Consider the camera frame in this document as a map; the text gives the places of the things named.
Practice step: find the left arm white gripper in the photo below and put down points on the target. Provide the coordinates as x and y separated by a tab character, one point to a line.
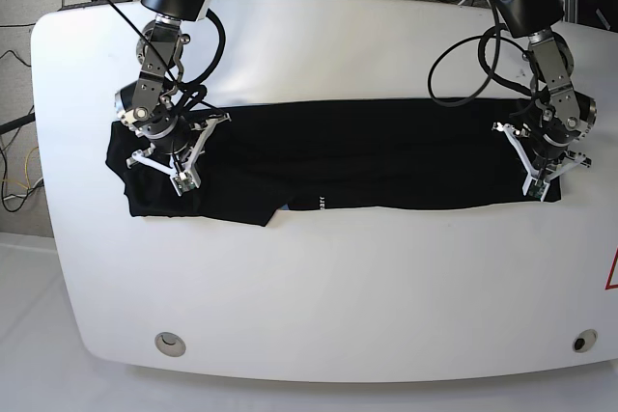
548	169

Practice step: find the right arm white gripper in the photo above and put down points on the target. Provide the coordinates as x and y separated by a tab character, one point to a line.
176	143

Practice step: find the black T-shirt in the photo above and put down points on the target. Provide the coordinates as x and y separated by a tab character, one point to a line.
312	155

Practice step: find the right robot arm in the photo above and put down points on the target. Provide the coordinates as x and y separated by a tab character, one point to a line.
157	104

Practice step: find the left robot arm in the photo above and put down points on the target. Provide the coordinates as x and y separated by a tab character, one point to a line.
552	114

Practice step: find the red triangle sticker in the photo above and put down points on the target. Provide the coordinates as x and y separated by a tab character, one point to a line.
612	281

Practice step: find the round table grommet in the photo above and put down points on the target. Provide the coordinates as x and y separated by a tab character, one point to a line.
170	344
585	340

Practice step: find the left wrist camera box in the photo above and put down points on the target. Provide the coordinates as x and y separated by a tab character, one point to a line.
535	189

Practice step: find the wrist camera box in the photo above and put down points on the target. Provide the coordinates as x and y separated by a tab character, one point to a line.
535	189
184	182

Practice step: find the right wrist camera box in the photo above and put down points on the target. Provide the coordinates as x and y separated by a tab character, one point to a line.
184	182

